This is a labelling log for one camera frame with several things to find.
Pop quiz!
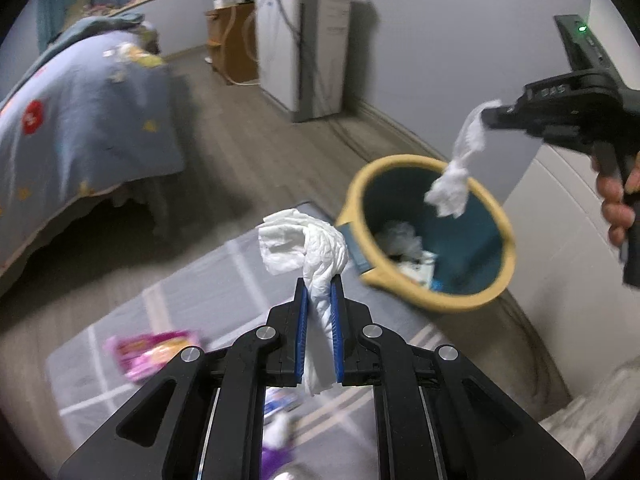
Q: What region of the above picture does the person's right hand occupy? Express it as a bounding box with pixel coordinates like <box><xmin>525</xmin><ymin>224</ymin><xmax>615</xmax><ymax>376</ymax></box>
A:
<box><xmin>590</xmin><ymin>152</ymin><xmax>640</xmax><ymax>250</ymax></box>

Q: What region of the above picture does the white cable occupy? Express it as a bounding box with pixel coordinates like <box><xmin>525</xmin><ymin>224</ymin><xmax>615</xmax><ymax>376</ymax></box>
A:
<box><xmin>222</xmin><ymin>2</ymin><xmax>261</xmax><ymax>86</ymax></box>

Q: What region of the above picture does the clear plastic bag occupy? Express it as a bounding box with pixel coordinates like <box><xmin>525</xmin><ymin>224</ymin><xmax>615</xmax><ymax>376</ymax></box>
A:
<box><xmin>375</xmin><ymin>220</ymin><xmax>426</xmax><ymax>261</ymax></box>

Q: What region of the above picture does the teal bin with yellow rim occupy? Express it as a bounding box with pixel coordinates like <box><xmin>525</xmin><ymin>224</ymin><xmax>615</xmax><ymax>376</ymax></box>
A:
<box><xmin>334</xmin><ymin>155</ymin><xmax>517</xmax><ymax>316</ymax></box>

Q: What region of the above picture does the white tissue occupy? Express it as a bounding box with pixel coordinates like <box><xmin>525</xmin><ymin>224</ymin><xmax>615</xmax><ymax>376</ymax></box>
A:
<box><xmin>424</xmin><ymin>100</ymin><xmax>502</xmax><ymax>219</ymax></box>
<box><xmin>257</xmin><ymin>208</ymin><xmax>349</xmax><ymax>396</ymax></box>

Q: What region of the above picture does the white air purifier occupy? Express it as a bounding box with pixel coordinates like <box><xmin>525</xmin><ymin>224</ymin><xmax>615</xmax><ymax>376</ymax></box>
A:
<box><xmin>254</xmin><ymin>0</ymin><xmax>352</xmax><ymax>123</ymax></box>

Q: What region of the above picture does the bed with blue duvet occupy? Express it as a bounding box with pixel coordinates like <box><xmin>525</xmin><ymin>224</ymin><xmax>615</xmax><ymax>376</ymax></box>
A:
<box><xmin>0</xmin><ymin>15</ymin><xmax>187</xmax><ymax>281</ymax></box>

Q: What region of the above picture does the grey fleece cloth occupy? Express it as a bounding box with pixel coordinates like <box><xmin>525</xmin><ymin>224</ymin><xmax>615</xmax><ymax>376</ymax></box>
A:
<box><xmin>540</xmin><ymin>360</ymin><xmax>640</xmax><ymax>466</ymax></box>

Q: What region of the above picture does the grey checked floor mat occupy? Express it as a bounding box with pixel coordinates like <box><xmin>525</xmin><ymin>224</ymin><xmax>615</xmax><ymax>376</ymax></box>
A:
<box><xmin>44</xmin><ymin>200</ymin><xmax>451</xmax><ymax>480</ymax></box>

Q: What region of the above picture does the pink snack packet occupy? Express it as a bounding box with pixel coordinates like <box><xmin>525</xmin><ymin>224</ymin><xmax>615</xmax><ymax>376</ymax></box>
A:
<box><xmin>104</xmin><ymin>329</ymin><xmax>203</xmax><ymax>385</ymax></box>

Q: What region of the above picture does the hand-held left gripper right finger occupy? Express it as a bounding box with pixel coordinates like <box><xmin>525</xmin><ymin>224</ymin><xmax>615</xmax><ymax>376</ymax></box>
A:
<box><xmin>330</xmin><ymin>275</ymin><xmax>586</xmax><ymax>480</ymax></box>

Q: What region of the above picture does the wooden bed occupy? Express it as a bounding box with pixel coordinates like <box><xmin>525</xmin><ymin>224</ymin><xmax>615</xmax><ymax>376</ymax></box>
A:
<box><xmin>0</xmin><ymin>170</ymin><xmax>173</xmax><ymax>306</ymax></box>

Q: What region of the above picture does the black cable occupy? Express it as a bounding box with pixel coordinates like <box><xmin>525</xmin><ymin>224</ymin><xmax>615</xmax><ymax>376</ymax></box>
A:
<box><xmin>277</xmin><ymin>0</ymin><xmax>416</xmax><ymax>161</ymax></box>

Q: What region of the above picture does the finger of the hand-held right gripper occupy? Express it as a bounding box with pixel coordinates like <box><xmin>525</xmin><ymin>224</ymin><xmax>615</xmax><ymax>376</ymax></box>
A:
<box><xmin>481</xmin><ymin>101</ymin><xmax>533</xmax><ymax>133</ymax></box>

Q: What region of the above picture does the wooden cabinet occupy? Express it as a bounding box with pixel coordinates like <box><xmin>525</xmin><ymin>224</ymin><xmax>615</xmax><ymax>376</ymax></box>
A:
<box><xmin>204</xmin><ymin>0</ymin><xmax>261</xmax><ymax>86</ymax></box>

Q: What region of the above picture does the purple packet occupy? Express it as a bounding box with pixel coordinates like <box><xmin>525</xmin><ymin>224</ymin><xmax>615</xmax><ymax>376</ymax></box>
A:
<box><xmin>261</xmin><ymin>440</ymin><xmax>296</xmax><ymax>480</ymax></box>

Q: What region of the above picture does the white wardrobe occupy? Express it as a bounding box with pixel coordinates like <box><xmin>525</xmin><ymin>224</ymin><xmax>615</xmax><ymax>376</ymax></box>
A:
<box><xmin>501</xmin><ymin>0</ymin><xmax>640</xmax><ymax>401</ymax></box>

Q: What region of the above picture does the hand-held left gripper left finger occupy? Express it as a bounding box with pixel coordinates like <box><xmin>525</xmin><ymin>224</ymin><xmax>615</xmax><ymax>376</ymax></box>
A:
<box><xmin>57</xmin><ymin>277</ymin><xmax>308</xmax><ymax>480</ymax></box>

